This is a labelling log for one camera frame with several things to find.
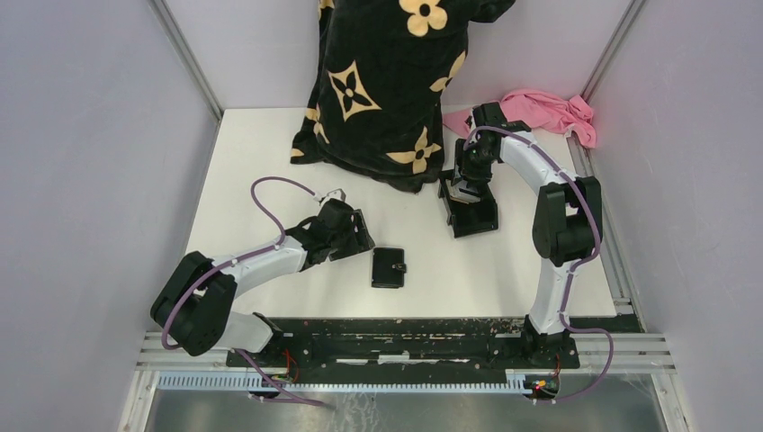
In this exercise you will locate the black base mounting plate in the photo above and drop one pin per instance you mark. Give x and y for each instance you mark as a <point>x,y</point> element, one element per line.
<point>387,351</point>

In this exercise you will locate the stack of cards in bin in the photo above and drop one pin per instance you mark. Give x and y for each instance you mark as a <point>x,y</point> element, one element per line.
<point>462,193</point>

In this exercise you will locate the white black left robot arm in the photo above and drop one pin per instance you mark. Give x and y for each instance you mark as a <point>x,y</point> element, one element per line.
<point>194,307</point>

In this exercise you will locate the black leather card holder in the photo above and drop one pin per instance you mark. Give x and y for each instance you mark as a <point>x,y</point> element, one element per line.
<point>388,268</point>

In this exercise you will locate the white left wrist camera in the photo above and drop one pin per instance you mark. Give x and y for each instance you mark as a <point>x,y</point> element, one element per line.
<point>336,194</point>

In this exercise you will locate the white slotted cable duct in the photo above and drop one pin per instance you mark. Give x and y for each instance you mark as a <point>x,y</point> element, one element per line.
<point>251,381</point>

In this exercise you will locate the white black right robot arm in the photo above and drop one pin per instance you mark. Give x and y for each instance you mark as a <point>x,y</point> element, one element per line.
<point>567,223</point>

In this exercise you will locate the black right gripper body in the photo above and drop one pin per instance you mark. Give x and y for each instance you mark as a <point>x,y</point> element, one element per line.
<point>473,162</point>

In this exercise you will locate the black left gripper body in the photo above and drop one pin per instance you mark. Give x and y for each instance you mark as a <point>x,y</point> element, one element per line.
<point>350,241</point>

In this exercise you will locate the black floral blanket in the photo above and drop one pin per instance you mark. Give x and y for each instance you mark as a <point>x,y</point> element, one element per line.
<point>375,107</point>

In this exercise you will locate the pink cloth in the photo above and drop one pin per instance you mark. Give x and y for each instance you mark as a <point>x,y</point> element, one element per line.
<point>547,111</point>

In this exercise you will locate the black plastic bin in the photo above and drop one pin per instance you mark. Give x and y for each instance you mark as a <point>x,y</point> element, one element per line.
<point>467,219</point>

